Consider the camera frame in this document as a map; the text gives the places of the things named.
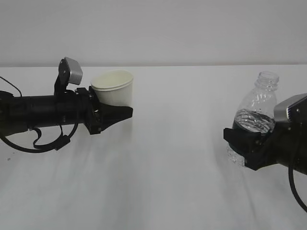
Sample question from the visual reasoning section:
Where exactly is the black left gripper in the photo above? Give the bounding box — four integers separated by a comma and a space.
76, 86, 133, 135

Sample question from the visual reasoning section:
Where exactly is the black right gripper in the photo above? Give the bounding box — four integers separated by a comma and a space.
223, 123, 307, 175

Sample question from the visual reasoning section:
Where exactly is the white paper cup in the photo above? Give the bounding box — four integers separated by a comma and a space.
91, 70, 134, 107

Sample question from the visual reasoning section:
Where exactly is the clear bottle green label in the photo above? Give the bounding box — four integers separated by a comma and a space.
227, 71, 279, 167

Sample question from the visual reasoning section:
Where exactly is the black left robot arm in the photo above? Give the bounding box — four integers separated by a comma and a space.
0, 88, 133, 137

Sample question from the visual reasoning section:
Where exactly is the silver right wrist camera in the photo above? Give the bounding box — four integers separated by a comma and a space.
273, 93, 307, 123

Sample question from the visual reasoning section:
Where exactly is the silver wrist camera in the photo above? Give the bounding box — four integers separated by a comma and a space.
273, 93, 307, 123
58, 57, 83, 85

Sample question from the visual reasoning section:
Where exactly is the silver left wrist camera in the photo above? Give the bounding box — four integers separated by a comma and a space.
58, 57, 83, 85

